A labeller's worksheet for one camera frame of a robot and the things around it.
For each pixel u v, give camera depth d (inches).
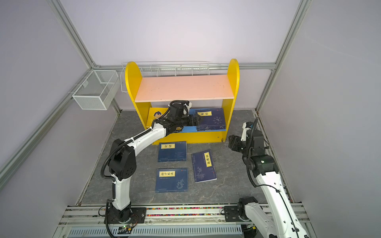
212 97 27.8
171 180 33.5
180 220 29.0
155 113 35.9
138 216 29.0
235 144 25.3
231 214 28.9
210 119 36.1
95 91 37.8
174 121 27.8
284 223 15.3
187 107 31.7
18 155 21.0
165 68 36.9
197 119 31.9
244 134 25.6
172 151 38.0
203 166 35.1
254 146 20.7
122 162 20.2
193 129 36.3
